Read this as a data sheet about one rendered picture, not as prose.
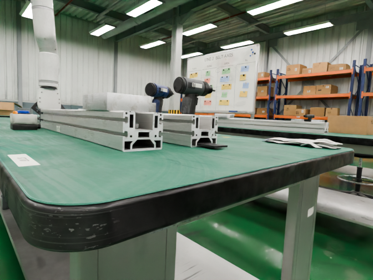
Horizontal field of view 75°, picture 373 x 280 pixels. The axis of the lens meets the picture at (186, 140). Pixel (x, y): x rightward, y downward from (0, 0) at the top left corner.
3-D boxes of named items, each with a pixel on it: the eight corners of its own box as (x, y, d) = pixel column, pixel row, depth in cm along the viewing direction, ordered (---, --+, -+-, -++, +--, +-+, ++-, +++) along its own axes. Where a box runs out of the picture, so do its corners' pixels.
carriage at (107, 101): (82, 119, 67) (82, 94, 66) (120, 120, 74) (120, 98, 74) (106, 122, 55) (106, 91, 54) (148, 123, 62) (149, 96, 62)
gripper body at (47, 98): (58, 87, 124) (58, 110, 125) (34, 85, 117) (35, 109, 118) (62, 86, 118) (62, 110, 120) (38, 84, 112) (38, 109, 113)
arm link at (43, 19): (36, 17, 123) (43, 79, 127) (29, 4, 108) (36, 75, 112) (56, 19, 126) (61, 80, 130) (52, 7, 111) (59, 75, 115)
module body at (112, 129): (40, 127, 111) (40, 108, 110) (64, 128, 117) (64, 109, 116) (122, 151, 51) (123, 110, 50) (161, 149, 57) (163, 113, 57)
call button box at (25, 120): (10, 128, 97) (9, 112, 96) (38, 128, 103) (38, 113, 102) (12, 130, 91) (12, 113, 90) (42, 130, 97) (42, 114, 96)
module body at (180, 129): (84, 128, 123) (84, 110, 122) (103, 128, 130) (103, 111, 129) (190, 147, 63) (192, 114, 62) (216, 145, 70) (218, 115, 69)
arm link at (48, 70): (40, 81, 121) (36, 79, 112) (40, 54, 120) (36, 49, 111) (59, 83, 124) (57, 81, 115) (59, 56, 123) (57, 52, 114)
